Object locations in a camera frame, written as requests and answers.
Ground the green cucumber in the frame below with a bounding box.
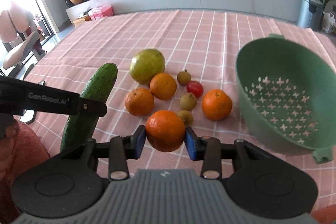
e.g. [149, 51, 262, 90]
[60, 63, 118, 151]

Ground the person's left hand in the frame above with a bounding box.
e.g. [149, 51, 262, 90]
[0, 121, 21, 183]

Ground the pink storage box on floor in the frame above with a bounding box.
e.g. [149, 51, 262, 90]
[88, 4, 113, 20]

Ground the orange mandarin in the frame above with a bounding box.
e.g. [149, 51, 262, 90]
[150, 73, 177, 101]
[202, 89, 233, 121]
[145, 110, 185, 152]
[124, 88, 154, 117]

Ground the green plastic colander bowl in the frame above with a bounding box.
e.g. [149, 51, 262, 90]
[235, 35, 335, 164]

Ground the large yellow-green pomelo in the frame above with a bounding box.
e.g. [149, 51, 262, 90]
[129, 48, 165, 85]

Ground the long white marble counter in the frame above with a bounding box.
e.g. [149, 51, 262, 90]
[66, 0, 301, 22]

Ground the brown longan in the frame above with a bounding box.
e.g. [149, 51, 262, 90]
[177, 70, 191, 86]
[177, 110, 194, 126]
[179, 93, 197, 111]

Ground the grey metal trash bin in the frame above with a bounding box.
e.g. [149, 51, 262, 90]
[297, 0, 323, 31]

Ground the pink checkered tablecloth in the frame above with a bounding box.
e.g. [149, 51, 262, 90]
[25, 10, 335, 210]

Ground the white plastic bag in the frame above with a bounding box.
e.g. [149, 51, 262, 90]
[322, 12, 335, 34]

